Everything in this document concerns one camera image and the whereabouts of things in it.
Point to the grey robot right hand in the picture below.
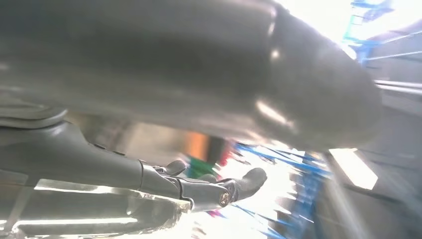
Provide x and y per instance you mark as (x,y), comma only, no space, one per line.
(165,59)

